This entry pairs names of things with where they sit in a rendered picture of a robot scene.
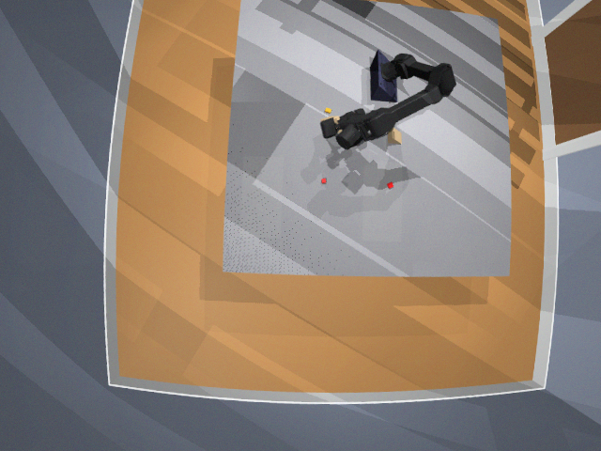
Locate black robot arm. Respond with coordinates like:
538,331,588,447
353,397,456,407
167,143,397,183
336,54,456,150

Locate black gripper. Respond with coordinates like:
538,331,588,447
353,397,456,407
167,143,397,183
320,108,365,138

